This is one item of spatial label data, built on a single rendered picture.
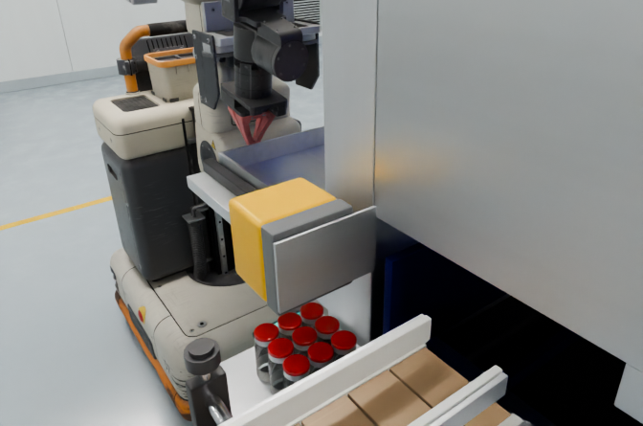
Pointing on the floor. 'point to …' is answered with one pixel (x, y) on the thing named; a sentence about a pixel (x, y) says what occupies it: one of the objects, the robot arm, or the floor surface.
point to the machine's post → (354, 118)
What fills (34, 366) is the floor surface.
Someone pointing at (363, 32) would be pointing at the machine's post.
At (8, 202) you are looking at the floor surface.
